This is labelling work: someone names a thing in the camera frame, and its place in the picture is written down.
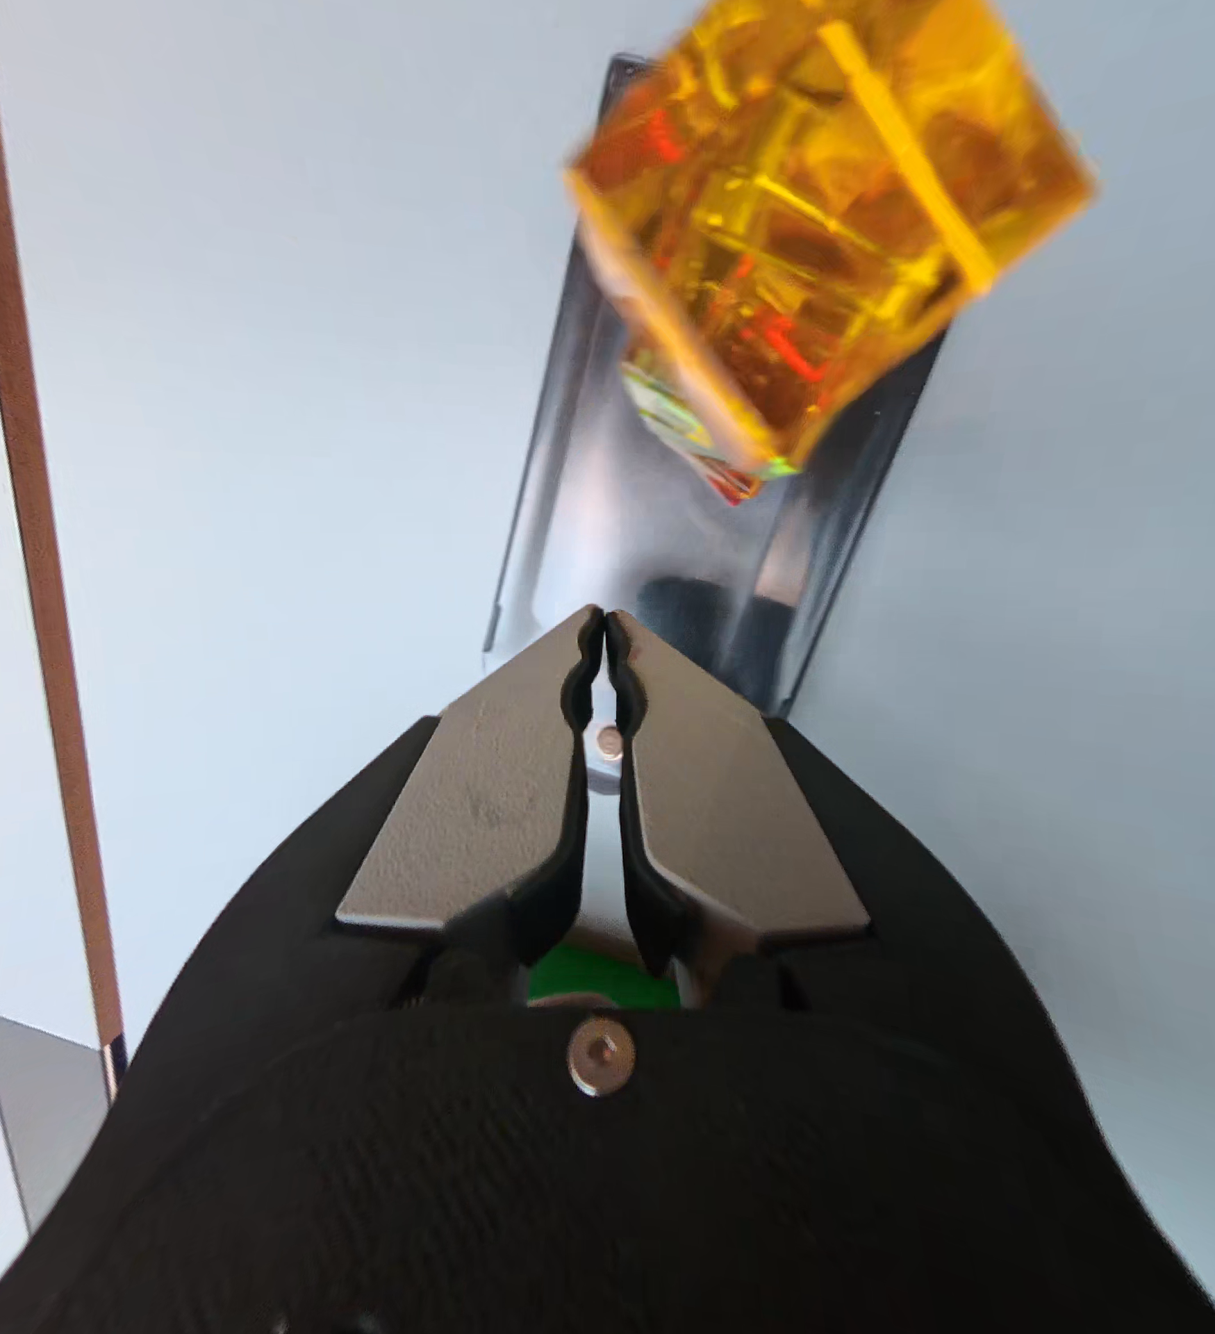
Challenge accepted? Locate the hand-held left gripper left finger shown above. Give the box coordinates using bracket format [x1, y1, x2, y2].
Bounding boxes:
[334, 603, 606, 971]

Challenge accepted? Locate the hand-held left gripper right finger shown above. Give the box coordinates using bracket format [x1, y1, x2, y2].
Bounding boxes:
[606, 611, 873, 979]

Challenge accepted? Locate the clear acrylic tray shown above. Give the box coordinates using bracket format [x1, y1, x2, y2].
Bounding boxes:
[445, 51, 952, 797]

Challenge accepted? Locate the orange transparent cube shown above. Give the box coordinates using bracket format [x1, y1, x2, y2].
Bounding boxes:
[564, 0, 1098, 475]

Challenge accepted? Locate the white desk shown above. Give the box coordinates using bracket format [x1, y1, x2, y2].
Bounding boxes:
[0, 0, 1215, 1314]

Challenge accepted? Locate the green cloth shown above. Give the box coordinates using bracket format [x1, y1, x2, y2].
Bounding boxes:
[528, 932, 683, 1009]

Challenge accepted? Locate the grey metal panel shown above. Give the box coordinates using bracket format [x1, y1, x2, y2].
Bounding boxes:
[0, 1009, 119, 1237]

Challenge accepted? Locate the brown wooden strip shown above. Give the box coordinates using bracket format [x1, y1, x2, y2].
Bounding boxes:
[0, 0, 129, 1074]

